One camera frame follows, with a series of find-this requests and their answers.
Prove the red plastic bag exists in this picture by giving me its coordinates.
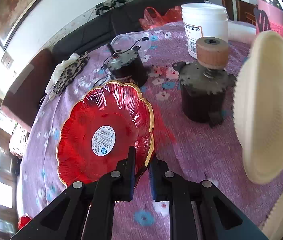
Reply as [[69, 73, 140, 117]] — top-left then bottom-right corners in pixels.
[[139, 6, 182, 30]]

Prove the black motor with wooden roller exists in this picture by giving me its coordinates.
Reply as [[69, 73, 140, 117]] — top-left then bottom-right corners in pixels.
[[173, 37, 236, 127]]

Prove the framed wall painting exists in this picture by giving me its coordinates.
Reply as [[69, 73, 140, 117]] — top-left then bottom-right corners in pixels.
[[0, 0, 66, 51]]

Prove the black phone stand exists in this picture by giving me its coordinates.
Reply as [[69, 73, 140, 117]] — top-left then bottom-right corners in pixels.
[[253, 8, 271, 33]]

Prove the pink sleeved bottle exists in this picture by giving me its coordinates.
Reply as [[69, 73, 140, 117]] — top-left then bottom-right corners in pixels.
[[258, 0, 283, 37]]

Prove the purple floral tablecloth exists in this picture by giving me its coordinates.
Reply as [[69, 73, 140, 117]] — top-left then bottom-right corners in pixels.
[[20, 22, 283, 239]]

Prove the white paper bowl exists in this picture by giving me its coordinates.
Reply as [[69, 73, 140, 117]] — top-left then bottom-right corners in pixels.
[[228, 21, 256, 44]]

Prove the red glass plate with sticker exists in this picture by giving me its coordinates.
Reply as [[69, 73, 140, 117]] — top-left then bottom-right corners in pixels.
[[56, 81, 155, 186]]

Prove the white plastic jar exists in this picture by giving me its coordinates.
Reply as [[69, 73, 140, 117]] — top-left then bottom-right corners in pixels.
[[181, 3, 228, 58]]

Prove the cream hinged clamshell bowl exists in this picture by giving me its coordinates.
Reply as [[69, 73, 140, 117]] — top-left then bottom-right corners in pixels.
[[233, 30, 283, 240]]

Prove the black leather sofa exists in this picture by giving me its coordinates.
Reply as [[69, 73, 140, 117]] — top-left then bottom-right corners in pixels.
[[52, 0, 206, 63]]

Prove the black motor with wires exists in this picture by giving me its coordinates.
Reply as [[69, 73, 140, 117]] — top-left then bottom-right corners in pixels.
[[93, 37, 149, 87]]

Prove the brown armchair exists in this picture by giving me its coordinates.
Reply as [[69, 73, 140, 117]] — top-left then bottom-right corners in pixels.
[[0, 49, 54, 132]]

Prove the white cloth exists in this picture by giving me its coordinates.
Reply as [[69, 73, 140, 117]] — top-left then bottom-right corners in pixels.
[[45, 53, 80, 94]]

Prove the leopard print cloth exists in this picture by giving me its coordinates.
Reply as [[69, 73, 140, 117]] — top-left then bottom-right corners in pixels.
[[50, 51, 90, 98]]

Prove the clear plastic lid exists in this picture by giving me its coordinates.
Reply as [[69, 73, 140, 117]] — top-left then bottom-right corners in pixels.
[[110, 31, 151, 52]]

